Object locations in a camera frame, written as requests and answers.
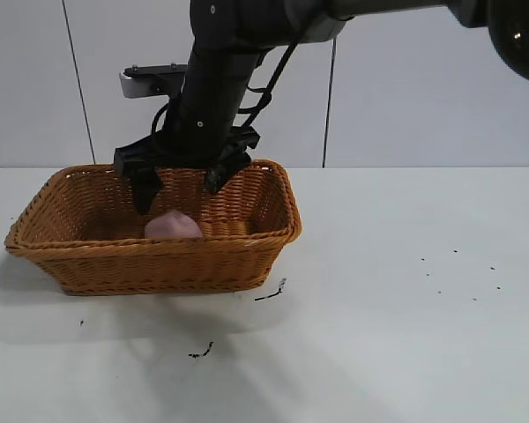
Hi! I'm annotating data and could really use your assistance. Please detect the brown wicker basket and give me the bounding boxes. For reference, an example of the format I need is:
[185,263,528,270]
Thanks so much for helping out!
[4,159,303,297]

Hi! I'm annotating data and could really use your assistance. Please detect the black camera cable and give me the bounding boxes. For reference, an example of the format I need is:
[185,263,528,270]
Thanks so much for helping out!
[149,103,171,136]

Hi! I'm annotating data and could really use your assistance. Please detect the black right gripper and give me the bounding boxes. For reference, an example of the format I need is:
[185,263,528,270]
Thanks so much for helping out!
[113,47,266,216]

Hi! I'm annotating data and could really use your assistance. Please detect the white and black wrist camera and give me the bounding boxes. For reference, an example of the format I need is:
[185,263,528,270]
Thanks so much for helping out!
[119,63,190,99]

